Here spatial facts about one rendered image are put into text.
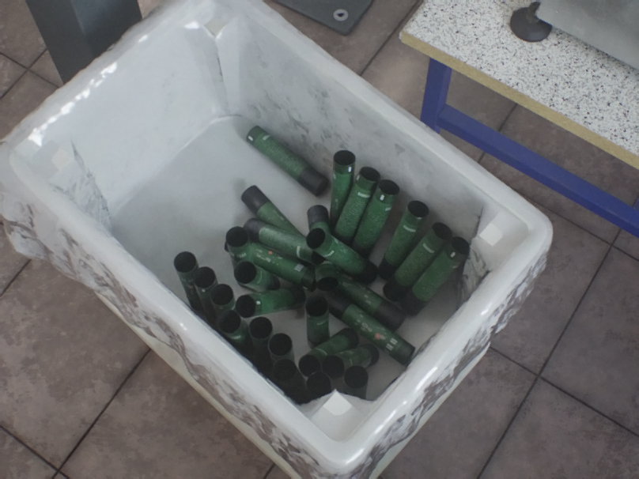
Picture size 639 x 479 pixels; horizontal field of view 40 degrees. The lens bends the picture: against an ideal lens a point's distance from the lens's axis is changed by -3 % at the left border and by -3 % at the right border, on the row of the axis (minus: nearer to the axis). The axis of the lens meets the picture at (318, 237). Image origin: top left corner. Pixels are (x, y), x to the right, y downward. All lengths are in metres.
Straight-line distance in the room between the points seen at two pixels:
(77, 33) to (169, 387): 0.73
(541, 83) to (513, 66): 0.04
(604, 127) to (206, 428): 0.97
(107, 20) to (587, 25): 0.70
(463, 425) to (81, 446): 0.73
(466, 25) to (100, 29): 0.55
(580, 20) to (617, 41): 0.05
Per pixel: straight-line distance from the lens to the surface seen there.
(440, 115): 1.49
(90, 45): 1.39
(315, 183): 1.36
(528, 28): 1.18
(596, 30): 1.13
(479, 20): 1.20
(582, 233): 1.92
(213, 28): 1.29
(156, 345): 1.54
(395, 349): 1.26
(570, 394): 1.79
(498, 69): 1.15
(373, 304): 1.28
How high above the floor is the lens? 1.68
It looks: 66 degrees down
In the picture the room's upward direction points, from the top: 2 degrees counter-clockwise
